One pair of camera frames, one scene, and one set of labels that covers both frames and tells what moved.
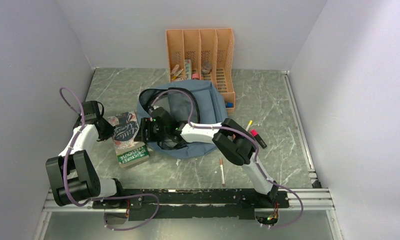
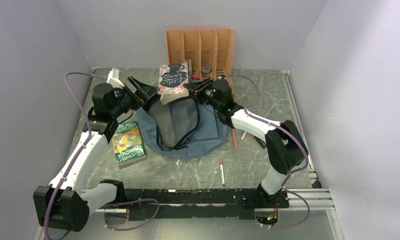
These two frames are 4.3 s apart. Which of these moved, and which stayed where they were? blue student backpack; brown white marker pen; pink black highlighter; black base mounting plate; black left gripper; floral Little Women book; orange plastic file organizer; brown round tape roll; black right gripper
Moved: black left gripper; floral Little Women book; black right gripper
Stayed: black base mounting plate; brown round tape roll; blue student backpack; brown white marker pen; pink black highlighter; orange plastic file organizer
